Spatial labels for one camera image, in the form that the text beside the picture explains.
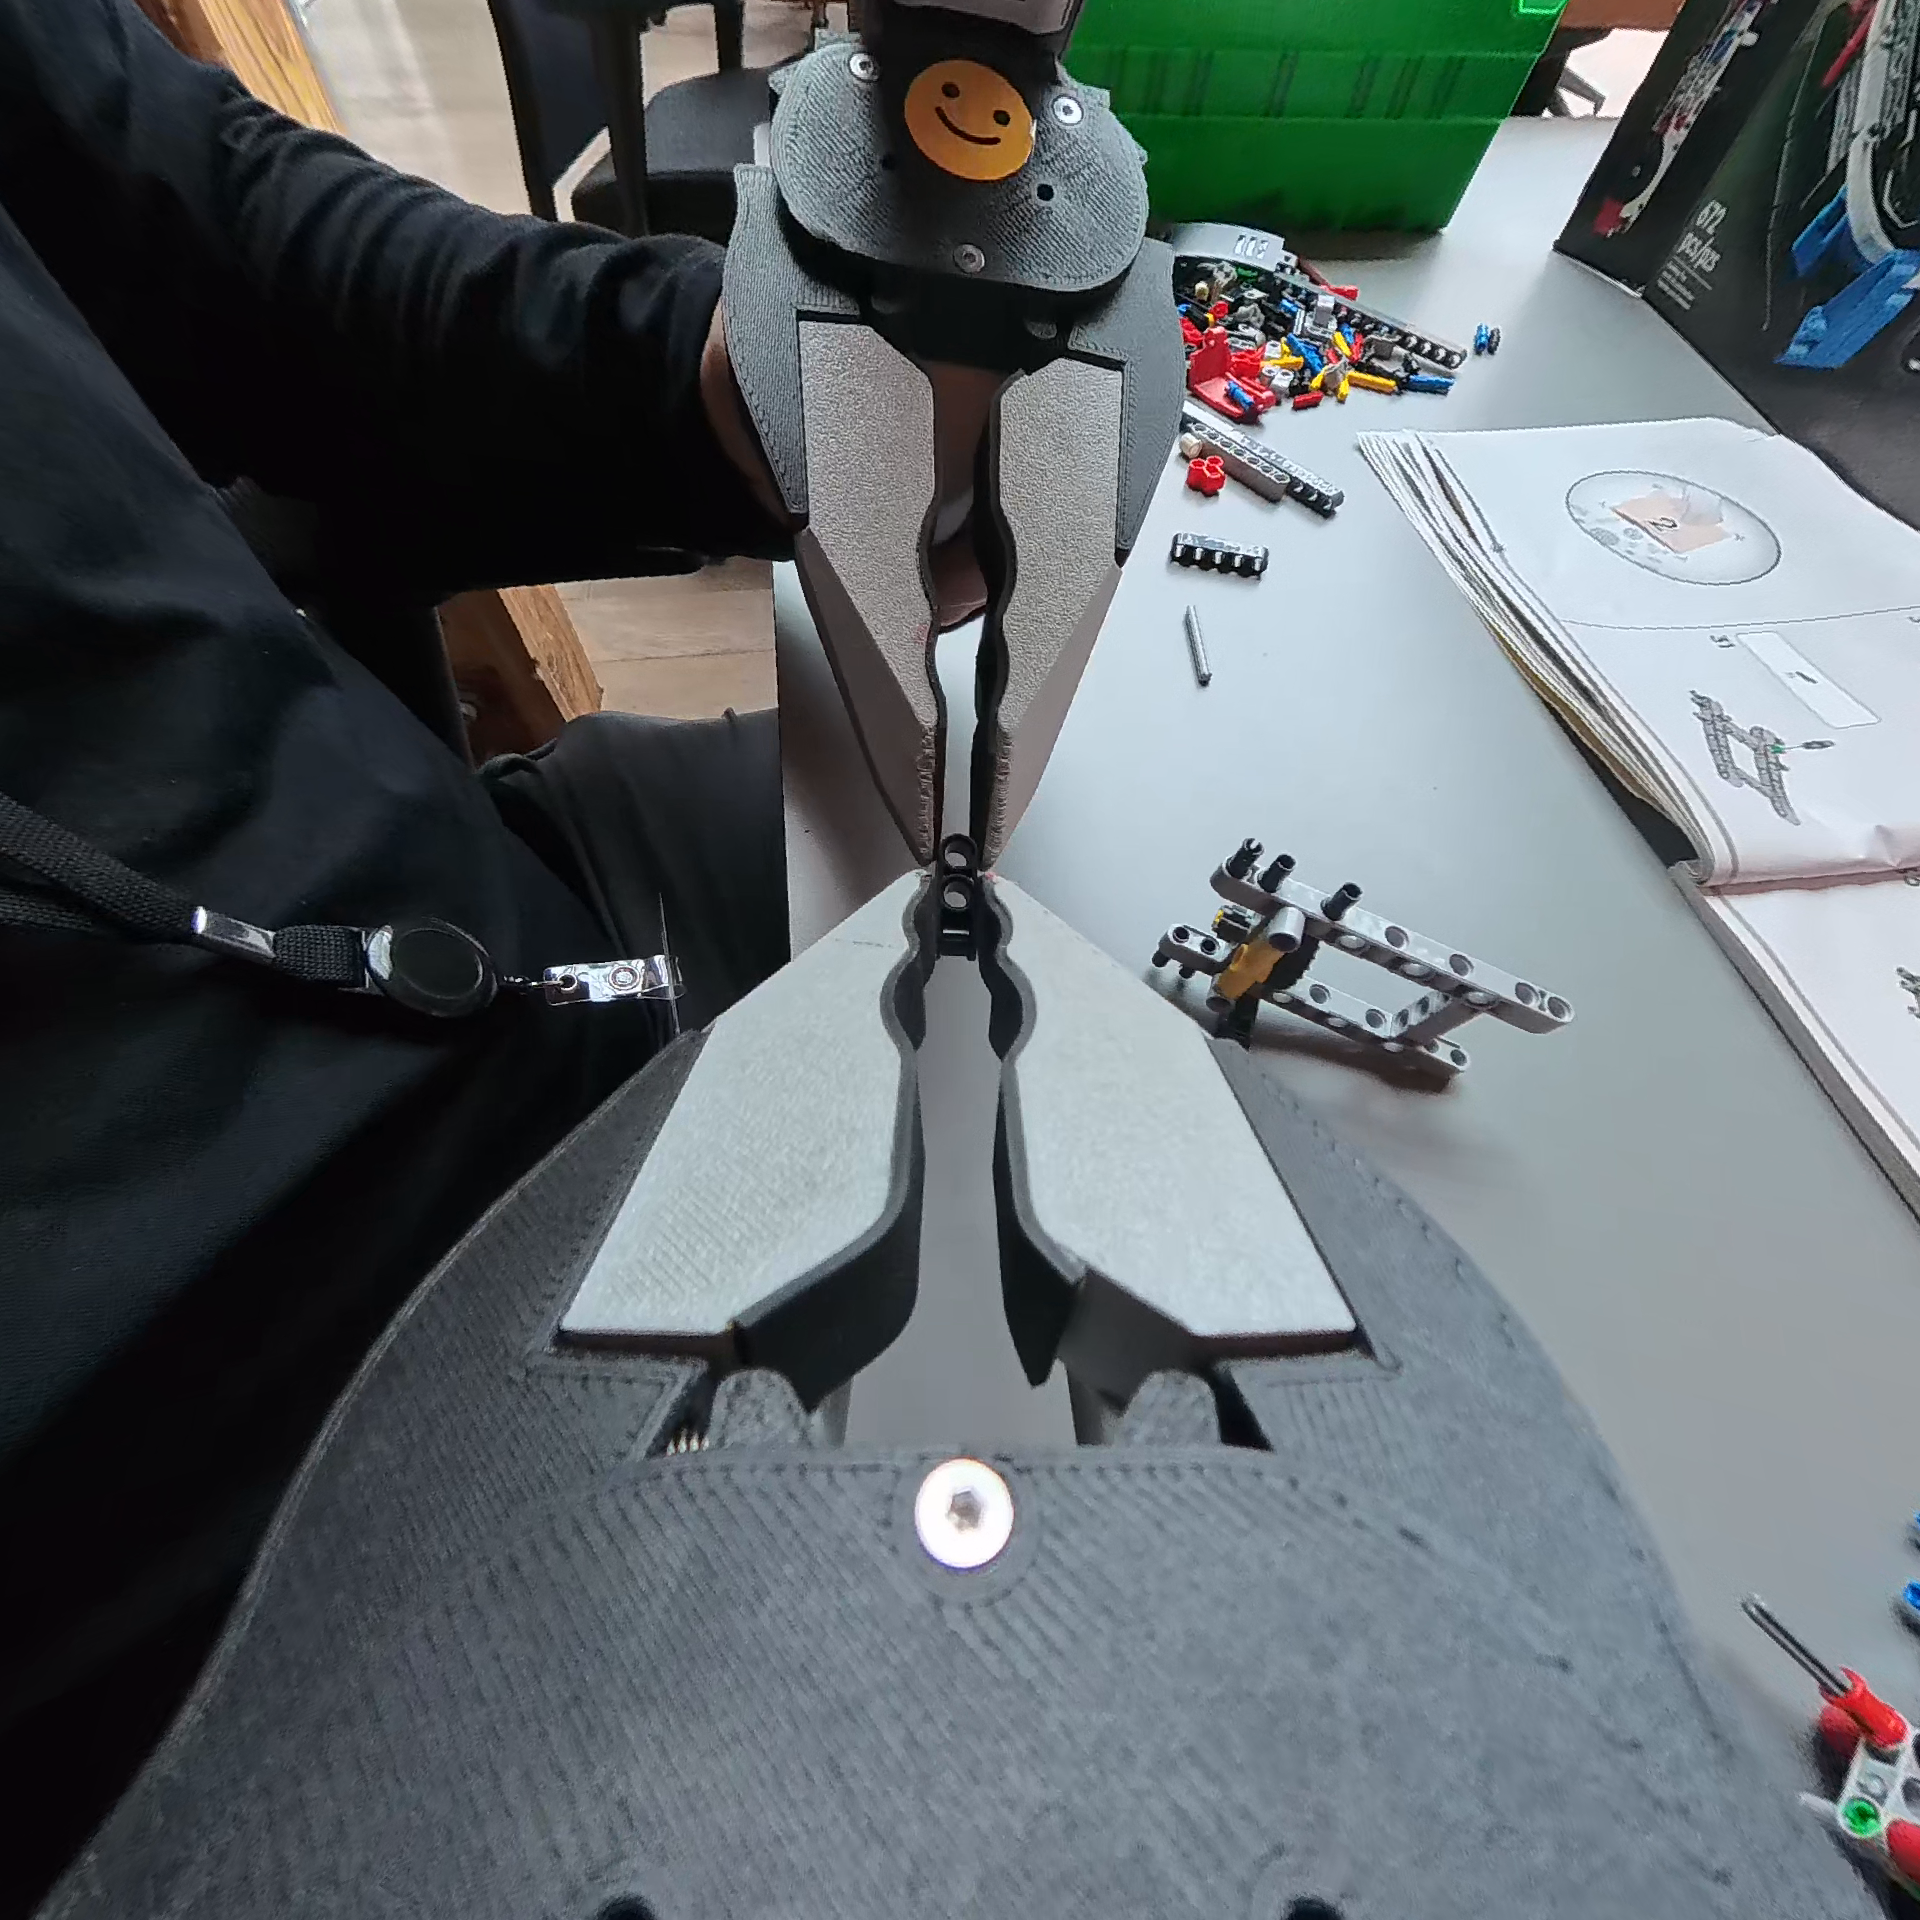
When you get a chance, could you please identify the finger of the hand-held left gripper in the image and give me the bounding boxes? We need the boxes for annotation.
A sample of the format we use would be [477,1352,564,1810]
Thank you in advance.
[968,354,1128,865]
[793,318,962,873]

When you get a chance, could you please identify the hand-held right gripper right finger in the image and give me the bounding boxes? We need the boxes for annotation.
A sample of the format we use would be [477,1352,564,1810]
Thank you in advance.
[979,879,1362,1390]

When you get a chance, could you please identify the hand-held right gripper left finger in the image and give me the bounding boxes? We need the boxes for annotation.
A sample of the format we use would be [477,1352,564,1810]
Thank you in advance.
[555,870,936,1404]

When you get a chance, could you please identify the grey lego frame assembly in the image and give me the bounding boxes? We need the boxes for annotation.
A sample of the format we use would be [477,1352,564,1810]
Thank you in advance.
[1152,840,1578,1085]

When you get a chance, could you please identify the small black lego connector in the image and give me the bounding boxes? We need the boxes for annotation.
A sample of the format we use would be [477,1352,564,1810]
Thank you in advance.
[929,836,994,963]

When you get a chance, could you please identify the pile of loose lego pieces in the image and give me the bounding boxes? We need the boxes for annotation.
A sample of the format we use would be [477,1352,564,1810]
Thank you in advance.
[1171,221,1463,520]

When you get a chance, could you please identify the lego instruction booklet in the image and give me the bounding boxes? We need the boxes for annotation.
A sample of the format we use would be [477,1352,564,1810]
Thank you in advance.
[1357,416,1920,1216]

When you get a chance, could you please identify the partly built lego model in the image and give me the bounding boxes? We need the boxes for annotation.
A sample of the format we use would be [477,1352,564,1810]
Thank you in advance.
[1740,1515,1920,1892]

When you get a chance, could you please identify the person's left hand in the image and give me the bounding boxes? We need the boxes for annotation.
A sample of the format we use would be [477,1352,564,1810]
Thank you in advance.
[696,306,812,524]

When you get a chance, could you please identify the green plastic bin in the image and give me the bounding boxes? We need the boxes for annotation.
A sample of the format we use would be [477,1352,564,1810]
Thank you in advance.
[1055,0,1569,235]

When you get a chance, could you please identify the wooden cabinet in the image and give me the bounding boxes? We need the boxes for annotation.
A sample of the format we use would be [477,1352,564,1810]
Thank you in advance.
[432,582,607,771]

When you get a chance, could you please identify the black office chair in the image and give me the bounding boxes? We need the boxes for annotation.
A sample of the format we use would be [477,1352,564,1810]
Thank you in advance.
[486,0,781,247]

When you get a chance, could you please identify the person's dark clothing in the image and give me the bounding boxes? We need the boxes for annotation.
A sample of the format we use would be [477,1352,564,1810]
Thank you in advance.
[0,194,795,1920]

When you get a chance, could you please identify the black box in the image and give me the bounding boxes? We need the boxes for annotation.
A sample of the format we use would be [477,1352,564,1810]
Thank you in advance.
[1550,0,1920,531]

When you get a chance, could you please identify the black lanyard badge reel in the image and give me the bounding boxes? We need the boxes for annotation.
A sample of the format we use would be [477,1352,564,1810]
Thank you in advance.
[0,795,687,1025]

